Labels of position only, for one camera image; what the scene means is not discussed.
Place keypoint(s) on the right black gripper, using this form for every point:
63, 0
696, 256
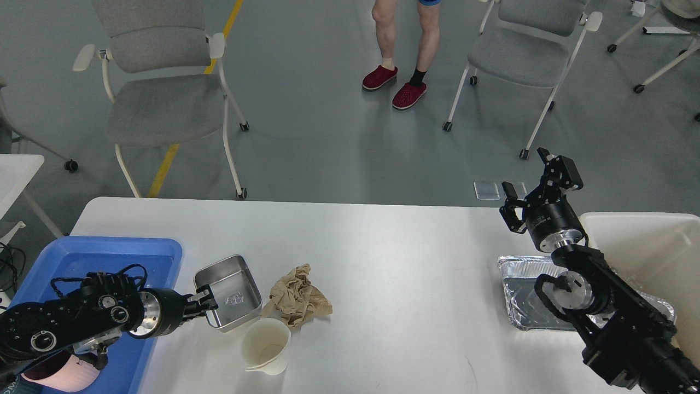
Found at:
553, 223

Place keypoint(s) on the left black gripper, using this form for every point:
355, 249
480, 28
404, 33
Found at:
164, 310

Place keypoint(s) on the square steel tray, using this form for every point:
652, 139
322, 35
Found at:
235, 291

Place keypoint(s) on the white paper cup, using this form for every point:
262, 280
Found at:
266, 346

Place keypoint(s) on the aluminium foil tray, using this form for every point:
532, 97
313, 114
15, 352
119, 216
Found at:
523, 306

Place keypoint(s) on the pink ribbed mug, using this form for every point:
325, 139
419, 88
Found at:
63, 372

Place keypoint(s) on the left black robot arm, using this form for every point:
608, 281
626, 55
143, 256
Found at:
86, 321

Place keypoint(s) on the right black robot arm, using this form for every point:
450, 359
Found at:
628, 342

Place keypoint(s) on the floor socket plate left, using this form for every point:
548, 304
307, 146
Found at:
486, 190

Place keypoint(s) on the crumpled brown paper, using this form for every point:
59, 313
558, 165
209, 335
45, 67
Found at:
296, 299

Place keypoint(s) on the white plastic bin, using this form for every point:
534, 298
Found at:
656, 253

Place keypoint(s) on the blue plastic tray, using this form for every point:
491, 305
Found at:
75, 256

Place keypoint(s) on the grey chair right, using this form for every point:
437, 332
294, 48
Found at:
523, 58

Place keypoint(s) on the grey chair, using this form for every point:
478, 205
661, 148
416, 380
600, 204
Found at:
152, 112
523, 58
12, 135

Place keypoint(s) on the white side table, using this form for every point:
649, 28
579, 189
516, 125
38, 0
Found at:
17, 170

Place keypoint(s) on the grey chair far left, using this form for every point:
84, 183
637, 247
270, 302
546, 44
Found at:
12, 135

